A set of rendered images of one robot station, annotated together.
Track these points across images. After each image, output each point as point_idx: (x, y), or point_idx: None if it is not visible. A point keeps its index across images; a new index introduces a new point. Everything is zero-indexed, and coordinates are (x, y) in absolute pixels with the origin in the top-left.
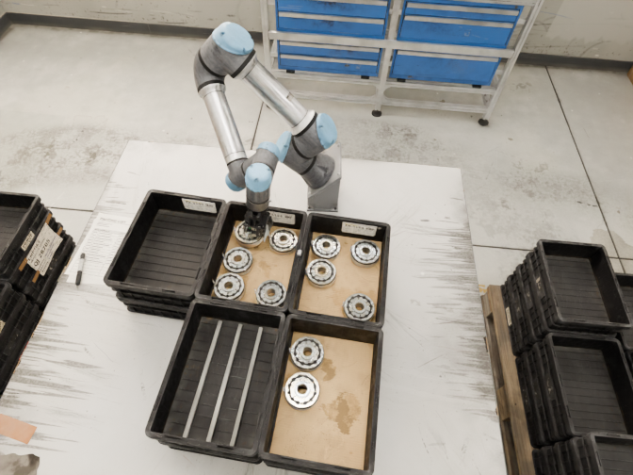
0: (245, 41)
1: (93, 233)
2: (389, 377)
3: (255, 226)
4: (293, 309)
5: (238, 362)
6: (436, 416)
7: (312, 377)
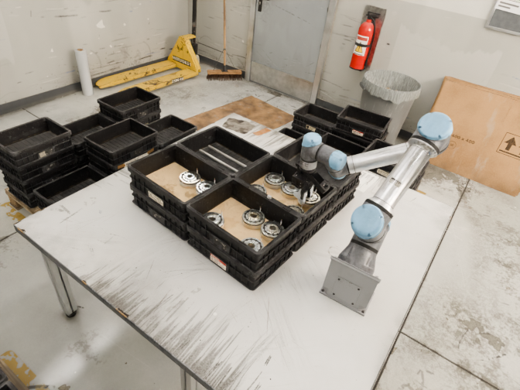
0: (429, 128)
1: (362, 172)
2: (163, 242)
3: (296, 172)
4: (232, 179)
5: (227, 170)
6: (120, 249)
7: (192, 182)
